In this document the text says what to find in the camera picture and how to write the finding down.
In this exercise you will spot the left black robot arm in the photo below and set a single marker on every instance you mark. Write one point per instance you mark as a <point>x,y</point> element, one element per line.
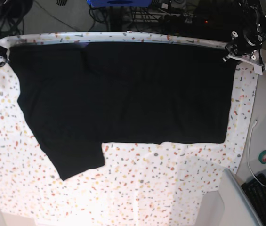
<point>246,20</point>

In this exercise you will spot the black t-shirt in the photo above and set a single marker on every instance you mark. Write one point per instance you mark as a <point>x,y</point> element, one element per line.
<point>75,97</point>

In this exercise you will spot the grey laptop lid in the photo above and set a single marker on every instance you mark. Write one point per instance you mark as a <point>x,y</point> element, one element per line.
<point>238,211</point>

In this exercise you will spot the black wire rack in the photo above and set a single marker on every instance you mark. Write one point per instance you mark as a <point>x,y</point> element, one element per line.
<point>160,11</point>

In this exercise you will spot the left gripper silver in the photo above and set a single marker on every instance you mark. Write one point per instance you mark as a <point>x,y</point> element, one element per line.
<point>247,43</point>

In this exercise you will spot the terrazzo patterned tablecloth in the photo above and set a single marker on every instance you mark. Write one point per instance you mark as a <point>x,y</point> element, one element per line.
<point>140,184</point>

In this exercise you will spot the black keyboard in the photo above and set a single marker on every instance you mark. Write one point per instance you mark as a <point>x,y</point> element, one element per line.
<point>256,194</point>

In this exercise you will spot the green tape roll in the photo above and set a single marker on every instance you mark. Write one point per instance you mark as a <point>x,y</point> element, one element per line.
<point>262,157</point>

